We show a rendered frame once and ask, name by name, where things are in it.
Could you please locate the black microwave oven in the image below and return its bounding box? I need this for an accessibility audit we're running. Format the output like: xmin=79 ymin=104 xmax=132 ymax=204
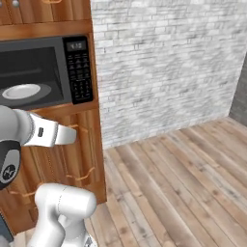
xmin=0 ymin=34 xmax=96 ymax=112

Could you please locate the wooden cupboard handle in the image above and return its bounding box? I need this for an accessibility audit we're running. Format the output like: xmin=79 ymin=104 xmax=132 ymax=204
xmin=69 ymin=123 xmax=89 ymax=134
xmin=7 ymin=182 xmax=45 ymax=198
xmin=65 ymin=166 xmax=96 ymax=181

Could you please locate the white plate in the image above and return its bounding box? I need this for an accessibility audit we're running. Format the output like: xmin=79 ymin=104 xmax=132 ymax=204
xmin=1 ymin=83 xmax=42 ymax=100

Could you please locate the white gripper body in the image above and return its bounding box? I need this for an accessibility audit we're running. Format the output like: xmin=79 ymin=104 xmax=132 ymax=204
xmin=54 ymin=124 xmax=78 ymax=147

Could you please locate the wooden cupboard door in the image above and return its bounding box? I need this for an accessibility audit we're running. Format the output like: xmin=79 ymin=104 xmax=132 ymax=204
xmin=18 ymin=0 xmax=93 ymax=24

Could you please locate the tall wooden cabinet unit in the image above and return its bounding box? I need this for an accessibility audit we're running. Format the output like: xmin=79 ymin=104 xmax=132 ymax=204
xmin=0 ymin=0 xmax=108 ymax=236

